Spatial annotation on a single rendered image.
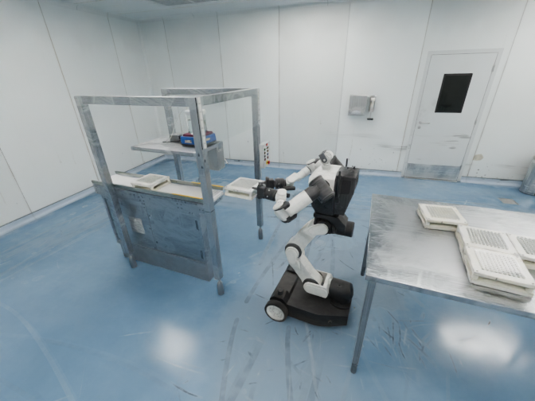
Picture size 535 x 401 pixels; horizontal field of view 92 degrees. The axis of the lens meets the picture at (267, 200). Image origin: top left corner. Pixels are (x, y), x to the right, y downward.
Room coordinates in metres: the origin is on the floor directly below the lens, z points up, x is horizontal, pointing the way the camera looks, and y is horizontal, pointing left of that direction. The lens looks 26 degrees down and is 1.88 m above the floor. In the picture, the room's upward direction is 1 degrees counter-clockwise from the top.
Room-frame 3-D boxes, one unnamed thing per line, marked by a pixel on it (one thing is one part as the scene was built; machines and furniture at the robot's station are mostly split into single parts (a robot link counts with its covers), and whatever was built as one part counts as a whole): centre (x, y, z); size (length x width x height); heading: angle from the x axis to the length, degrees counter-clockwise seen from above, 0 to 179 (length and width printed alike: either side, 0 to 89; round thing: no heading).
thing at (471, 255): (1.04, -1.18, 0.96); 0.25 x 0.24 x 0.02; 154
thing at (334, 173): (1.62, -0.45, 1.16); 0.34 x 0.30 x 0.36; 155
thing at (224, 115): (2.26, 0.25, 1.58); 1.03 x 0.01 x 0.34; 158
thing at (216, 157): (2.15, 0.48, 1.25); 0.22 x 0.11 x 0.20; 68
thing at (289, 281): (1.65, -0.38, 0.19); 0.64 x 0.52 x 0.33; 65
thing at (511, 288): (1.04, -1.18, 0.91); 0.24 x 0.24 x 0.02; 64
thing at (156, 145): (2.10, 0.72, 1.36); 0.62 x 0.38 x 0.04; 68
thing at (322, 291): (1.64, -0.41, 0.28); 0.21 x 0.20 x 0.13; 65
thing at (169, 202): (2.25, 1.07, 0.88); 1.30 x 0.29 x 0.10; 68
